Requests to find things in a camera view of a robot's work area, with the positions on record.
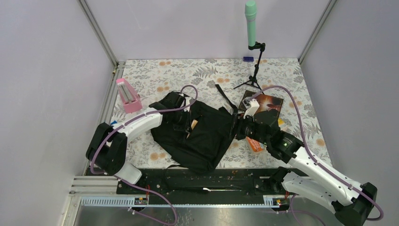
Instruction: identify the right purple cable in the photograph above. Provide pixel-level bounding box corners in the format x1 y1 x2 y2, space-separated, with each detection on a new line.
247 86 384 221

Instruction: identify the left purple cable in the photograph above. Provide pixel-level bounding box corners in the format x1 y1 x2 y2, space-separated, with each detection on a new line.
89 85 199 175

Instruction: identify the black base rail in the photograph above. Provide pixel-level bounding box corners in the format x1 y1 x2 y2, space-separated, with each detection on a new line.
117 168 308 202

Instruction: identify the orange spiral notebook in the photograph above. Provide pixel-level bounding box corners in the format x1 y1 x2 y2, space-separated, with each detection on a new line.
187 119 198 138

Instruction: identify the black microphone tripod stand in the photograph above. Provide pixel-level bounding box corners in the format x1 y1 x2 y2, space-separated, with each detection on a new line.
234 42 266 91

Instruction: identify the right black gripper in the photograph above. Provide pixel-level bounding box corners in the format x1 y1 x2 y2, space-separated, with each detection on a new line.
217 111 270 145

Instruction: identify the black fabric student bag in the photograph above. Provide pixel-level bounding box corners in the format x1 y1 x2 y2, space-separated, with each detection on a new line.
151 85 238 173

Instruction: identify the dark cover book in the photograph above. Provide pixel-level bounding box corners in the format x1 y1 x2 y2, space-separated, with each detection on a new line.
254 94 284 122

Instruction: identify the floral table mat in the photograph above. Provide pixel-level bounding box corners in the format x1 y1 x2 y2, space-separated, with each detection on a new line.
108 58 332 169

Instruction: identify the yellow green children book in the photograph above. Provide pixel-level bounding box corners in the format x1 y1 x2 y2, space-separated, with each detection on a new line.
278 118 285 126

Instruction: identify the purple cable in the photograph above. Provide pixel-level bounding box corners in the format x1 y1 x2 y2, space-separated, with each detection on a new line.
89 85 199 175
247 86 384 221

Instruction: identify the pink metronome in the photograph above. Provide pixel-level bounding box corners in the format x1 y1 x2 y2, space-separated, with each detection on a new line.
116 78 143 113

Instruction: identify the white slotted cable duct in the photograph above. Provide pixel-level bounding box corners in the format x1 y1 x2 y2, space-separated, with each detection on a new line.
79 194 289 208

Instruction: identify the green microphone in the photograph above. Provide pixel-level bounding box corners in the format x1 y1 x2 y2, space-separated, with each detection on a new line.
245 0 257 49

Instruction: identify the orange cover booklet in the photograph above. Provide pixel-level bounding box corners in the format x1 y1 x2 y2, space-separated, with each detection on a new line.
246 137 266 153

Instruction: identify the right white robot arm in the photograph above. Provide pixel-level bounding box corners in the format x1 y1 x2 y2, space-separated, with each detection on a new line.
235 97 377 226

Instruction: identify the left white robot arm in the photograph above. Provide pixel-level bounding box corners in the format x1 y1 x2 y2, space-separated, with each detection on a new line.
86 91 197 194

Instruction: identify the small blue box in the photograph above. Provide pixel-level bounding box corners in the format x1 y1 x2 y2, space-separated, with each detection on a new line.
243 56 254 62

